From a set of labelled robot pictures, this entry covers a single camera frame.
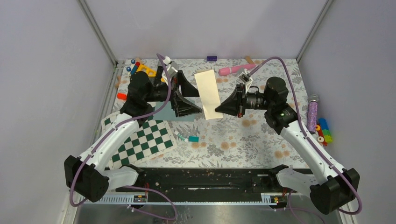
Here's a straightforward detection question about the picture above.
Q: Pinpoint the small teal block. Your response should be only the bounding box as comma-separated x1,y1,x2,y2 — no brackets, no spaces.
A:
188,136,199,142

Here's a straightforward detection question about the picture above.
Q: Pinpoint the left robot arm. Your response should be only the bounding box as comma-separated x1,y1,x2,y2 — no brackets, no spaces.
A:
64,70,202,206

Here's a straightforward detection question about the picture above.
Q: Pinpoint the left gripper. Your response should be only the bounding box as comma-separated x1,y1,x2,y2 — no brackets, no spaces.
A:
145,70,203,116

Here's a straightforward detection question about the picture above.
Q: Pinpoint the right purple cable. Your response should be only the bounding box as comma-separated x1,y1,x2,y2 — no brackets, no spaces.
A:
247,56,363,224

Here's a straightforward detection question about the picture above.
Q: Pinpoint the green white checkerboard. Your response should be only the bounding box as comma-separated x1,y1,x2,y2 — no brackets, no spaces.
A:
106,116,177,170

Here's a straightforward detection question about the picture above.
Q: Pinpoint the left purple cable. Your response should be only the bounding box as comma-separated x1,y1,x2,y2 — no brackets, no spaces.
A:
69,53,178,221

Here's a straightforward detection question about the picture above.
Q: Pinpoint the wooden block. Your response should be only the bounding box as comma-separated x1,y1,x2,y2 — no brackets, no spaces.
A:
245,56,256,65

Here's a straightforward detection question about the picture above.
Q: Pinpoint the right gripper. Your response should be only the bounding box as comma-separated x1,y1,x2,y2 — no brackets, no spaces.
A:
216,83,274,118

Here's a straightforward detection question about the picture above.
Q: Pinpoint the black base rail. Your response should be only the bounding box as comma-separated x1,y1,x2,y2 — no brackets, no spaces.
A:
116,166,299,203

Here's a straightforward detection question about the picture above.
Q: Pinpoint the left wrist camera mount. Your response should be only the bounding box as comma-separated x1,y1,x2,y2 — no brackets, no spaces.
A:
163,56,179,78

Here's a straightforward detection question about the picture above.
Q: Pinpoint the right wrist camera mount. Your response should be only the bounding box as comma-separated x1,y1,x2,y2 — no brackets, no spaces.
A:
237,68,253,90

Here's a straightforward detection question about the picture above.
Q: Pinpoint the pink cylinder marker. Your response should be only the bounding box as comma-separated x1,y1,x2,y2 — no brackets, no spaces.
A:
218,64,256,76

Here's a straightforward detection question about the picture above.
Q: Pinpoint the floral table mat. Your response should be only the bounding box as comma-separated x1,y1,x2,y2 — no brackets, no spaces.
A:
136,59,309,168

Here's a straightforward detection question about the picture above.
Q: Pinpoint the yellow triangle toy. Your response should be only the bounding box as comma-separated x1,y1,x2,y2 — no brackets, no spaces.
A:
137,64,156,77

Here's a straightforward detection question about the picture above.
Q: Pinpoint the purple cable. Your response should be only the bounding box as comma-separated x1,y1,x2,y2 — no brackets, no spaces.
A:
69,53,178,221
247,56,363,224

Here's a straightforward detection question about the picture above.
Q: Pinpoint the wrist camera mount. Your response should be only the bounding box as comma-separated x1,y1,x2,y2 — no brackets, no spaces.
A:
163,56,179,78
237,68,253,90

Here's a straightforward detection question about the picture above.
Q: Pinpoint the purple glitter tube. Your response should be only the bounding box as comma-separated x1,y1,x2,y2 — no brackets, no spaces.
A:
306,94,319,134

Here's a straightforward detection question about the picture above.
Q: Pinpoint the purple small brick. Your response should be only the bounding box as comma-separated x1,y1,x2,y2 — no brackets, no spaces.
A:
206,56,218,62

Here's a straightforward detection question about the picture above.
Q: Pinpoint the green white glue stick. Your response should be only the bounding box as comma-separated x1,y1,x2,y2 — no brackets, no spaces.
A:
174,131,188,142

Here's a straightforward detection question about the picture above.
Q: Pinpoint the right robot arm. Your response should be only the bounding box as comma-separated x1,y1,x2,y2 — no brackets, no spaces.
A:
215,77,360,215

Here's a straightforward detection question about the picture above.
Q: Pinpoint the small red block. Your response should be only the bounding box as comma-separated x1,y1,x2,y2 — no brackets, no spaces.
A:
116,93,127,100

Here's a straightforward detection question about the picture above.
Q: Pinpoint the colourful stacked brick toy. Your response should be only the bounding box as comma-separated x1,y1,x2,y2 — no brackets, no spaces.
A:
315,118,333,146

